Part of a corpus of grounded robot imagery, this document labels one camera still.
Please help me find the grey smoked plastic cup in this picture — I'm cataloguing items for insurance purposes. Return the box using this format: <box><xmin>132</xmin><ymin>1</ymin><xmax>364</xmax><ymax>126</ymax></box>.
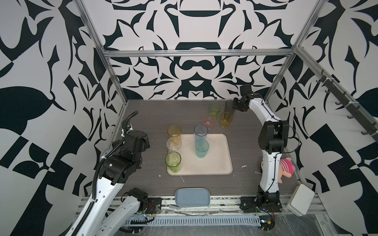
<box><xmin>224</xmin><ymin>100</ymin><xmax>236</xmax><ymax>117</ymax></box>

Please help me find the small green plastic cup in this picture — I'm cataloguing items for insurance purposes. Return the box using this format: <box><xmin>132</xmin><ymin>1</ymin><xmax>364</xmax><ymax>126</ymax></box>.
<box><xmin>208</xmin><ymin>103</ymin><xmax>221</xmax><ymax>118</ymax></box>

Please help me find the tall green plastic cup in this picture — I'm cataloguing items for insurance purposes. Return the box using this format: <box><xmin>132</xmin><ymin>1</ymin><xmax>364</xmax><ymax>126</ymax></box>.
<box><xmin>165</xmin><ymin>151</ymin><xmax>182</xmax><ymax>173</ymax></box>

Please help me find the blue clear plastic cup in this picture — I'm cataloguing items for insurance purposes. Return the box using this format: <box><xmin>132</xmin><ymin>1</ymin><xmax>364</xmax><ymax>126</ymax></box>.
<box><xmin>194</xmin><ymin>124</ymin><xmax>208</xmax><ymax>142</ymax></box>

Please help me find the teal frosted plastic cup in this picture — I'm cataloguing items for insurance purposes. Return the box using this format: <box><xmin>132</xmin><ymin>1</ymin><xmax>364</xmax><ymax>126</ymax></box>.
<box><xmin>195</xmin><ymin>139</ymin><xmax>210</xmax><ymax>158</ymax></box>

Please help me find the amber plastic cup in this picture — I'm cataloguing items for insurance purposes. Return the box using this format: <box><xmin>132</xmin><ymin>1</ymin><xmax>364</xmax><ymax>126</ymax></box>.
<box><xmin>167</xmin><ymin>125</ymin><xmax>182</xmax><ymax>144</ymax></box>

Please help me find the beige plastic tray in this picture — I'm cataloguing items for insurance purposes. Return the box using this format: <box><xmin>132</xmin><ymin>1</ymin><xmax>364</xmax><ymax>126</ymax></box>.
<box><xmin>167</xmin><ymin>134</ymin><xmax>233</xmax><ymax>176</ymax></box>

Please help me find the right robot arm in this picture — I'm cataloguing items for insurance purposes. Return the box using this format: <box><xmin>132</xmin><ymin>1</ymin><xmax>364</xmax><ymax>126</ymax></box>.
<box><xmin>232</xmin><ymin>85</ymin><xmax>289</xmax><ymax>208</ymax></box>

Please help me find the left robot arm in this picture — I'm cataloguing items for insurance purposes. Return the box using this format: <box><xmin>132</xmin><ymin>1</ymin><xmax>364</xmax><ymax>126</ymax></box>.
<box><xmin>67</xmin><ymin>130</ymin><xmax>150</xmax><ymax>236</ymax></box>

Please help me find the yellow plastic cup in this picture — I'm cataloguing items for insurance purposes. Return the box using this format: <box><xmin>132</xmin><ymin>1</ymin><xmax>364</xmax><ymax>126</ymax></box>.
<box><xmin>220</xmin><ymin>112</ymin><xmax>233</xmax><ymax>128</ymax></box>

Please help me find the pink plastic cup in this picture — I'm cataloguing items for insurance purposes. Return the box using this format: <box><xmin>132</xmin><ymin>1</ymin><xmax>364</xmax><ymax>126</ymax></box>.
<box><xmin>202</xmin><ymin>114</ymin><xmax>216</xmax><ymax>130</ymax></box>

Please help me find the blue grey oval dish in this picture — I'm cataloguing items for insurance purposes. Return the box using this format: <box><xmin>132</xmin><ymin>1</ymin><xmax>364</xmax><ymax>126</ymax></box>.
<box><xmin>175</xmin><ymin>188</ymin><xmax>211</xmax><ymax>207</ymax></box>

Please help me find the cartoon face plush toy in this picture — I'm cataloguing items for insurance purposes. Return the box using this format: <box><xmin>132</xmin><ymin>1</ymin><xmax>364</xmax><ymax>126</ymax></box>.
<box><xmin>276</xmin><ymin>158</ymin><xmax>295</xmax><ymax>183</ymax></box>

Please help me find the white rectangular box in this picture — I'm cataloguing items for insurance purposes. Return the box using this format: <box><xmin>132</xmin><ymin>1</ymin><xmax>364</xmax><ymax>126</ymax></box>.
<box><xmin>286</xmin><ymin>184</ymin><xmax>315</xmax><ymax>217</ymax></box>

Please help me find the left black corrugated cable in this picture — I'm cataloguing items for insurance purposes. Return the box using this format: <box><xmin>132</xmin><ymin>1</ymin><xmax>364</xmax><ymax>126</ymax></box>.
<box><xmin>70</xmin><ymin>110</ymin><xmax>139</xmax><ymax>236</ymax></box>

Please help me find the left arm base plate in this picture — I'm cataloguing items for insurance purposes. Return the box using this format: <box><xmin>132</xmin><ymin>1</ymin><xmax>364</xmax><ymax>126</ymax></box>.
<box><xmin>139</xmin><ymin>197</ymin><xmax>162</xmax><ymax>214</ymax></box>

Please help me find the white slotted cable duct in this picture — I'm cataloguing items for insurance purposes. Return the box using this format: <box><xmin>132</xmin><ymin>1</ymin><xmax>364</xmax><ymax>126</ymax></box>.
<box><xmin>123</xmin><ymin>215</ymin><xmax>261</xmax><ymax>227</ymax></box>

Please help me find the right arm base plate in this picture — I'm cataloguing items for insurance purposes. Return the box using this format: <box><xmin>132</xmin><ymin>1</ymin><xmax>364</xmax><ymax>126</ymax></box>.
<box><xmin>239</xmin><ymin>196</ymin><xmax>282</xmax><ymax>213</ymax></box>

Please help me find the black wall hook rack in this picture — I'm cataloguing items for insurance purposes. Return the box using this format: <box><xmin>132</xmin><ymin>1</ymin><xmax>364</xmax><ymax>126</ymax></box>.
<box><xmin>317</xmin><ymin>69</ymin><xmax>378</xmax><ymax>143</ymax></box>

